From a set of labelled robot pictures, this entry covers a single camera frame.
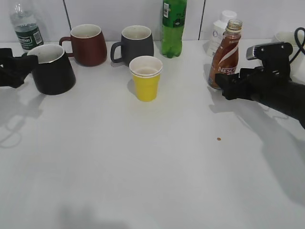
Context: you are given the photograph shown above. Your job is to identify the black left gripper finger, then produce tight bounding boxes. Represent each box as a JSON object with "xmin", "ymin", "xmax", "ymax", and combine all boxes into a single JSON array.
[
  {"xmin": 0, "ymin": 72, "xmax": 30, "ymax": 88},
  {"xmin": 11, "ymin": 55, "xmax": 38, "ymax": 74}
]

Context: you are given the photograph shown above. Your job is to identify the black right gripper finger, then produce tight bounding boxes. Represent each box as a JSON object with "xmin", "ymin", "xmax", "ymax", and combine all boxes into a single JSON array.
[
  {"xmin": 215, "ymin": 73, "xmax": 241, "ymax": 88},
  {"xmin": 222, "ymin": 83, "xmax": 250, "ymax": 100}
]

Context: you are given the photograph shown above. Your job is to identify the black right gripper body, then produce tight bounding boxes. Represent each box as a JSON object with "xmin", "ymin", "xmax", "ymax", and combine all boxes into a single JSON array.
[{"xmin": 238, "ymin": 57, "xmax": 296, "ymax": 107}]

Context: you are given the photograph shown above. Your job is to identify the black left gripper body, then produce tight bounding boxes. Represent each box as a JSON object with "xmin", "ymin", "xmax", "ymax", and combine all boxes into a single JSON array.
[{"xmin": 0, "ymin": 48, "xmax": 13, "ymax": 72}]

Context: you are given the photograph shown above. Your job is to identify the brown Nescafe coffee bottle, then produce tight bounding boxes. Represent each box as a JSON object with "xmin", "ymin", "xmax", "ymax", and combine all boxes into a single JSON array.
[{"xmin": 208, "ymin": 19, "xmax": 243, "ymax": 89}]

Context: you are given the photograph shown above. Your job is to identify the black ceramic mug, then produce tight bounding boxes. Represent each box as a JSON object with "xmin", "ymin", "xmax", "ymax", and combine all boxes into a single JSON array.
[{"xmin": 27, "ymin": 44, "xmax": 76, "ymax": 95}]

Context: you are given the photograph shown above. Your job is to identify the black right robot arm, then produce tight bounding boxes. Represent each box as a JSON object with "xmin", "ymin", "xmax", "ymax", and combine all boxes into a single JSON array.
[{"xmin": 215, "ymin": 59, "xmax": 305, "ymax": 127}]

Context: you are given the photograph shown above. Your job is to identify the yellow paper cup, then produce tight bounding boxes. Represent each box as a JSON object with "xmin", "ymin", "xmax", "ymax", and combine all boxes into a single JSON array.
[{"xmin": 129, "ymin": 56, "xmax": 163, "ymax": 102}]

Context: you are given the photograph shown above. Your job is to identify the Cestbon water bottle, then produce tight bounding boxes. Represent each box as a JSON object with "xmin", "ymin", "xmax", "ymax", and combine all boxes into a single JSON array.
[{"xmin": 10, "ymin": 0, "xmax": 44, "ymax": 52}]

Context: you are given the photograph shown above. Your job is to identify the white ceramic mug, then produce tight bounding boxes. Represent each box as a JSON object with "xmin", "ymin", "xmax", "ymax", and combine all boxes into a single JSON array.
[{"xmin": 272, "ymin": 31, "xmax": 304, "ymax": 69}]

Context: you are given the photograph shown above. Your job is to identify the white milk bottle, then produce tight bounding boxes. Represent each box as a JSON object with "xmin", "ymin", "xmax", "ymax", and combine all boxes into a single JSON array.
[{"xmin": 206, "ymin": 10, "xmax": 237, "ymax": 57}]

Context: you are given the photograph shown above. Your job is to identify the red-brown ceramic mug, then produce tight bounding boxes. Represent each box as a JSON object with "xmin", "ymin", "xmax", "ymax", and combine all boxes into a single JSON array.
[{"xmin": 59, "ymin": 24, "xmax": 107, "ymax": 66}]

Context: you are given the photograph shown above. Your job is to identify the green soda bottle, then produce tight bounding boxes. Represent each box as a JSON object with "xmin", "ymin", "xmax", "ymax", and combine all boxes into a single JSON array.
[{"xmin": 162, "ymin": 0, "xmax": 187, "ymax": 58}]

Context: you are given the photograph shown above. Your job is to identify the grey ceramic mug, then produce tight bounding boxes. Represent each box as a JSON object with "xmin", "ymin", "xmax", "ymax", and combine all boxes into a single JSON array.
[{"xmin": 110, "ymin": 25, "xmax": 154, "ymax": 65}]

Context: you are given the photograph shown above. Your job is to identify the black right camera cable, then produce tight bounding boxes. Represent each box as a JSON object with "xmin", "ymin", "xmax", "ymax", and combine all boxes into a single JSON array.
[{"xmin": 289, "ymin": 27, "xmax": 305, "ymax": 65}]

